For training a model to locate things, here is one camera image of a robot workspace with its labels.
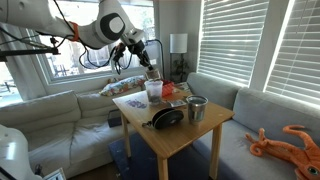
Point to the white picture frame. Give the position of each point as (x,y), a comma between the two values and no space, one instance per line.
(55,175)

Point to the stainless steel tumbler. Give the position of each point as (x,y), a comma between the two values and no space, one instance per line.
(196,111)

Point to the clear plastic container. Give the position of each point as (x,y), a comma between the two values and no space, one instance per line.
(154,93)

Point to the wide white window blinds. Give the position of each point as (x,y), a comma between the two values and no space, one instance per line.
(230,40)

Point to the dark storage box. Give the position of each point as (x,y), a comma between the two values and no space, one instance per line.
(115,119)

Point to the red basket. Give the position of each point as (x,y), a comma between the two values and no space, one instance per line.
(167,89)

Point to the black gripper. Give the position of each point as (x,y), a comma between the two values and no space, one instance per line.
(140,53)

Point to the floor lamp with white shade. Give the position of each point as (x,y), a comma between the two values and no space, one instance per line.
(178,43)

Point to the grey fabric sofa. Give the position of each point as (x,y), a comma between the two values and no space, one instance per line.
(266,113)

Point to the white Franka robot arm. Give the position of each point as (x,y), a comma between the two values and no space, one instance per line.
(110,25)

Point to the orange octopus plush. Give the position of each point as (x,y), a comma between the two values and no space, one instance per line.
(300,156)

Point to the floral pillow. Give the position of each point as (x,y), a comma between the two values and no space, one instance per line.
(121,86)

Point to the white rounded machine housing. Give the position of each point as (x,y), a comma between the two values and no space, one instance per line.
(13,153)

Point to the light wooden table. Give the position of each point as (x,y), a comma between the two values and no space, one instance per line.
(162,166)

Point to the dark blue rug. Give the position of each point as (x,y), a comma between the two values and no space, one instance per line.
(143,163)

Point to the white framed window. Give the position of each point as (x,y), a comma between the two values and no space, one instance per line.
(66,63)

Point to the small printed card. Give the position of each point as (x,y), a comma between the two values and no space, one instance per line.
(177,103)

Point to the black camera boom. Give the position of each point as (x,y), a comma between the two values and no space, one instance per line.
(26,52)

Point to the white leather sofa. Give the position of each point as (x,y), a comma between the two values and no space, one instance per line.
(50,133)

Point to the narrow white window blinds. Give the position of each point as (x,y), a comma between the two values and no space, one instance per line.
(296,53)

